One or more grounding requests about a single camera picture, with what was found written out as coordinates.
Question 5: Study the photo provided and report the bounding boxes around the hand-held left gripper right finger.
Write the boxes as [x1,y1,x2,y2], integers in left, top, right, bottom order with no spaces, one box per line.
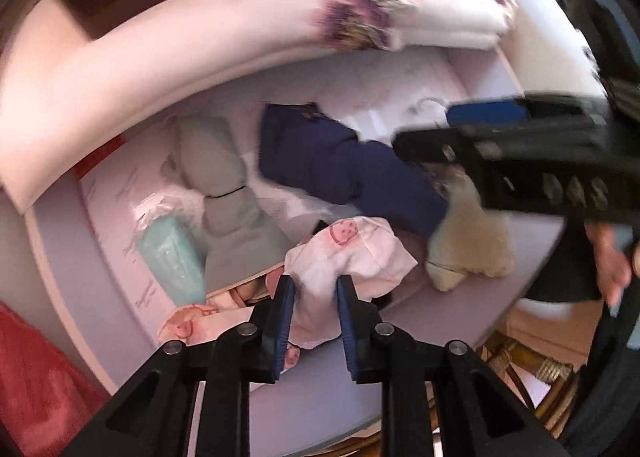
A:
[336,274,571,457]

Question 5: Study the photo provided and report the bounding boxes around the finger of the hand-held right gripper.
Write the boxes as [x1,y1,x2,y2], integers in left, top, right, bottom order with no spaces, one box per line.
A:
[446,96,608,133]
[391,127,640,224]

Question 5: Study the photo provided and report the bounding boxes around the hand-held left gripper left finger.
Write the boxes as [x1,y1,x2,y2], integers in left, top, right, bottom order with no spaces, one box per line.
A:
[60,274,297,457]

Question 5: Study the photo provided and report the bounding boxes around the white pink-printed cloth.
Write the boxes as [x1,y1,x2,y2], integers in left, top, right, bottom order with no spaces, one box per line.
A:
[156,279,301,374]
[284,216,419,349]

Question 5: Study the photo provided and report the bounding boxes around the pale green knit sock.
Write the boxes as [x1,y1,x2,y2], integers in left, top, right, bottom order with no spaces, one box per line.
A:
[425,180,516,294]

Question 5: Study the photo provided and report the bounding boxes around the grey sock pair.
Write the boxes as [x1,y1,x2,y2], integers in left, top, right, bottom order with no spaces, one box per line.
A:
[167,114,293,295]

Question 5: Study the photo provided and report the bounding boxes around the turquoise fuzzy sock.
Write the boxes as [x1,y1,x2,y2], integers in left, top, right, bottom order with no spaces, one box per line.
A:
[136,214,207,308]

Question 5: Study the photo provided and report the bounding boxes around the navy blue socks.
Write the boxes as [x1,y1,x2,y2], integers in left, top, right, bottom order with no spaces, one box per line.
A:
[257,102,451,238]

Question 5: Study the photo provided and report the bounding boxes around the person's right hand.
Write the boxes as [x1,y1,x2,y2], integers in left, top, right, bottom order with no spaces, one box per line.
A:
[584,223,638,308]

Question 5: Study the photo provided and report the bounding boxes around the rattan chair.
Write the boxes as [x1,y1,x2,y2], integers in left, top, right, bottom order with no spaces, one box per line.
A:
[320,327,591,457]

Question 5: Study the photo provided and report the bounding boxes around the person's dark pants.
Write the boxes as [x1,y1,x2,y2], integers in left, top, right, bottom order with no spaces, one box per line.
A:
[560,307,640,457]

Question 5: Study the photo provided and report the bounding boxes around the clear plastic bag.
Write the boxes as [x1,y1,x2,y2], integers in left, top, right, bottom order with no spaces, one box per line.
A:
[131,187,206,238]

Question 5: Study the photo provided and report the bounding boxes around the red blanket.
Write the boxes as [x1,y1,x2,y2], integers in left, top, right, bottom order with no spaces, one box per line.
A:
[0,299,108,457]

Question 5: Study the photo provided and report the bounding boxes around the white floral embroidered cloth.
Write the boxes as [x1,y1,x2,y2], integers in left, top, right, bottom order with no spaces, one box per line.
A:
[0,0,518,213]

